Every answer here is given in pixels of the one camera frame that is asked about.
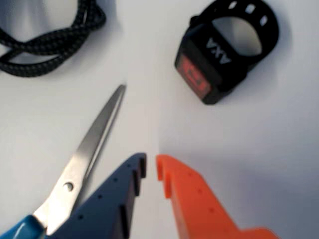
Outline black bike light with strap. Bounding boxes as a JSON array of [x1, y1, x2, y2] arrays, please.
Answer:
[[174, 0, 280, 106]]

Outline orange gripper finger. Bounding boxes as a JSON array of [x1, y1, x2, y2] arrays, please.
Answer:
[[155, 154, 284, 239]]

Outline black braided cable coil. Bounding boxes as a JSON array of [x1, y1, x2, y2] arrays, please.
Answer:
[[0, 0, 107, 78]]

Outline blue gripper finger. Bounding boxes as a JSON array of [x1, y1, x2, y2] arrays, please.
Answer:
[[49, 152, 147, 239]]

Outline blue handled steel scissors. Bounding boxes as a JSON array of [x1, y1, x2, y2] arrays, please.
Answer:
[[0, 84, 127, 239]]

